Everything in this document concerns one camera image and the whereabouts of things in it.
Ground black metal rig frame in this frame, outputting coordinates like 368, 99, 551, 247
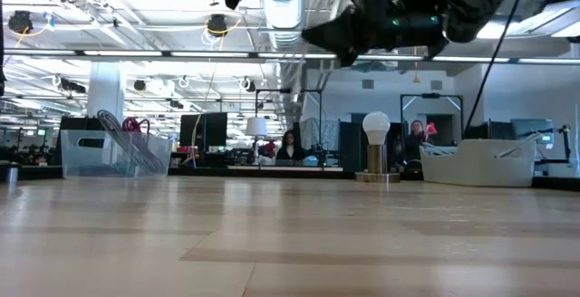
255, 87, 324, 162
400, 91, 464, 142

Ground black ceiling cable reel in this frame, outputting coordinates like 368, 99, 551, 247
7, 10, 35, 35
206, 14, 231, 39

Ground clear plastic bin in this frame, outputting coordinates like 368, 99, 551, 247
61, 129, 175, 179

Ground grey monitor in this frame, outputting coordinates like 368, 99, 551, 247
510, 118, 556, 147

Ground bulb lamp with brass base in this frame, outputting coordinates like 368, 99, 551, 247
353, 110, 401, 185

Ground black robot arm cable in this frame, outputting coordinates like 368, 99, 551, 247
461, 0, 527, 140

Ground black computer monitors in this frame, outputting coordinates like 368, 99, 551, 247
179, 112, 228, 153

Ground white building column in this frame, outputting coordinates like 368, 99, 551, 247
87, 61, 127, 130

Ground long LED light bar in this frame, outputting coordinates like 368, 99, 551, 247
0, 48, 580, 65

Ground pale blue cream-plug USB cable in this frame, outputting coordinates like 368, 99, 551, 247
421, 141, 455, 157

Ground white shade desk lamp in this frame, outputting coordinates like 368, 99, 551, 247
242, 116, 269, 165

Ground person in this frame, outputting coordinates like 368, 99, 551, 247
404, 119, 440, 162
275, 129, 306, 161

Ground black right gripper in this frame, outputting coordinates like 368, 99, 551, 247
302, 0, 450, 68

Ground white plastic bin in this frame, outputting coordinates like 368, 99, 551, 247
419, 139, 537, 188

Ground silver ventilation duct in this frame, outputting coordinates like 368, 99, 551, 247
260, 0, 312, 53

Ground black storage box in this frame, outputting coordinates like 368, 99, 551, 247
58, 115, 110, 131

